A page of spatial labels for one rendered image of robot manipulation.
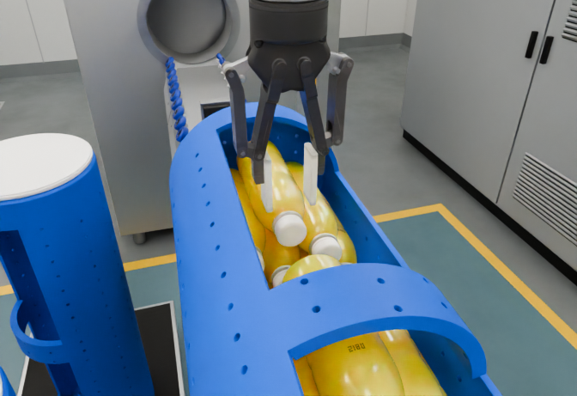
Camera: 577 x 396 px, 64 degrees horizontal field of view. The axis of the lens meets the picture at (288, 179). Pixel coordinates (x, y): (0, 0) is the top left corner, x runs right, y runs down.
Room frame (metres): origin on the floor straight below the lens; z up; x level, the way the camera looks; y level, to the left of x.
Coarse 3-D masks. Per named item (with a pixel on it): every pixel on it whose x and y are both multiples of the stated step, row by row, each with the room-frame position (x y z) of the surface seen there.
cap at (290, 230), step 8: (288, 216) 0.46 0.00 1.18; (296, 216) 0.46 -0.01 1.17; (280, 224) 0.45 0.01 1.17; (288, 224) 0.45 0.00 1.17; (296, 224) 0.45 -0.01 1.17; (304, 224) 0.46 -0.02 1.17; (280, 232) 0.44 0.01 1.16; (288, 232) 0.45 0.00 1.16; (296, 232) 0.45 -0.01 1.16; (304, 232) 0.45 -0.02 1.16; (280, 240) 0.44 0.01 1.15; (288, 240) 0.45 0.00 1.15; (296, 240) 0.45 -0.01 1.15
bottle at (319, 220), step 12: (288, 168) 0.64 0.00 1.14; (300, 168) 0.64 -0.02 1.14; (300, 180) 0.60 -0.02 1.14; (324, 204) 0.54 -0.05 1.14; (312, 216) 0.51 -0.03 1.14; (324, 216) 0.51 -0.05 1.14; (312, 228) 0.50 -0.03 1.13; (324, 228) 0.50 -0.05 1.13; (336, 228) 0.51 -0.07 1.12; (312, 240) 0.48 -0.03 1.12; (336, 240) 0.49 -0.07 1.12
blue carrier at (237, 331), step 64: (192, 192) 0.50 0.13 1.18; (192, 256) 0.40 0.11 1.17; (256, 256) 0.34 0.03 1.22; (384, 256) 0.48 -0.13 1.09; (192, 320) 0.32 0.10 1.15; (256, 320) 0.26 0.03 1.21; (320, 320) 0.25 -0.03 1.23; (384, 320) 0.25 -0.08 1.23; (448, 320) 0.27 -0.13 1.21; (192, 384) 0.26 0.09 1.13; (256, 384) 0.21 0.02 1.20; (448, 384) 0.31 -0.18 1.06
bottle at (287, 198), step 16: (272, 144) 0.64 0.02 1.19; (240, 160) 0.61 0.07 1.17; (272, 160) 0.58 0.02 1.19; (240, 176) 0.60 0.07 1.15; (272, 176) 0.53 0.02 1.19; (288, 176) 0.54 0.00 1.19; (256, 192) 0.51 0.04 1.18; (272, 192) 0.50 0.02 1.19; (288, 192) 0.50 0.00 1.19; (256, 208) 0.50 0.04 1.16; (288, 208) 0.48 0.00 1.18; (304, 208) 0.50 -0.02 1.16; (272, 224) 0.46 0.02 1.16
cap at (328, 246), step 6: (318, 240) 0.48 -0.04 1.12; (324, 240) 0.48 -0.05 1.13; (330, 240) 0.48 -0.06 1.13; (318, 246) 0.47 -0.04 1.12; (324, 246) 0.46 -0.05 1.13; (330, 246) 0.47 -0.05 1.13; (336, 246) 0.47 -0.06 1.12; (312, 252) 0.47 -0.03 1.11; (318, 252) 0.46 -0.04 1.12; (324, 252) 0.46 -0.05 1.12; (330, 252) 0.47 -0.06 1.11; (336, 252) 0.47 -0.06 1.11; (336, 258) 0.47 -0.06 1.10
